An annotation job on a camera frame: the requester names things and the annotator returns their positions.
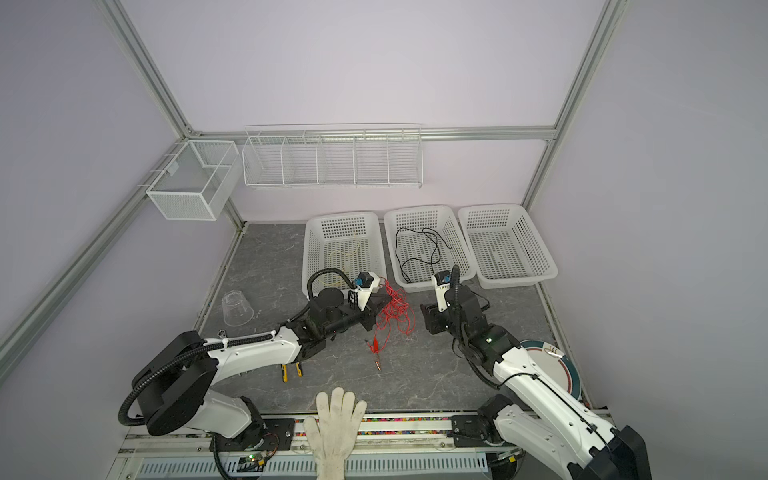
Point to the right white plastic basket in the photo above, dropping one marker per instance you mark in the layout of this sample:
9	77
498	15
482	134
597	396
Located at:
507	247

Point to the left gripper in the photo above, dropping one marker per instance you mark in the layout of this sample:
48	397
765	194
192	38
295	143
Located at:
372	310

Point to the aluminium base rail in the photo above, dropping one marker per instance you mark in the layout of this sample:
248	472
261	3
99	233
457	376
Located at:
376	446

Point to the white plastic basket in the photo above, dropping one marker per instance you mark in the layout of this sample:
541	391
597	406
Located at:
507	247
425	240
351	242

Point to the white wire wall shelf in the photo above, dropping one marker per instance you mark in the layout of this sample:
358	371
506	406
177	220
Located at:
333	155

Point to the white mesh wall box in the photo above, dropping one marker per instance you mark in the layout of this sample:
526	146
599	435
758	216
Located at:
198	180

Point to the middle white plastic basket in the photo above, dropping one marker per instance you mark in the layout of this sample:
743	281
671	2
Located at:
425	240

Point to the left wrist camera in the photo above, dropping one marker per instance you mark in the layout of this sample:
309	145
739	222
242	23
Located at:
365	286

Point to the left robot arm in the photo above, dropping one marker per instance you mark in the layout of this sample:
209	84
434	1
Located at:
175	390

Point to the plate with green red rim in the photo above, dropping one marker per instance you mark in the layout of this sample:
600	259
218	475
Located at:
556	364

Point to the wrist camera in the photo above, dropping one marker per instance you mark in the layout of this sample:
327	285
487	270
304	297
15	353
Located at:
442	283
365	286

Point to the white knitted glove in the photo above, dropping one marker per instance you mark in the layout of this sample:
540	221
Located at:
332	433

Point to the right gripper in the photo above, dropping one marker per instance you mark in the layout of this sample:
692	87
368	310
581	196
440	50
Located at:
433	316

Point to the clear plastic cup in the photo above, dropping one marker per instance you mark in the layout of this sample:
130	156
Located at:
237	310

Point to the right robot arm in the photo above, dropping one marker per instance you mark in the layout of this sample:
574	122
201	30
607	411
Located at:
544	419

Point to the yellow black pliers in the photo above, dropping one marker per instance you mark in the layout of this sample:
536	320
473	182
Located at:
289	370

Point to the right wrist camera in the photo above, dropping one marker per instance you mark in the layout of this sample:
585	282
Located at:
442	283

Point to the left white plastic basket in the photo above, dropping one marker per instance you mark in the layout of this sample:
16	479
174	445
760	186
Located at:
351	242

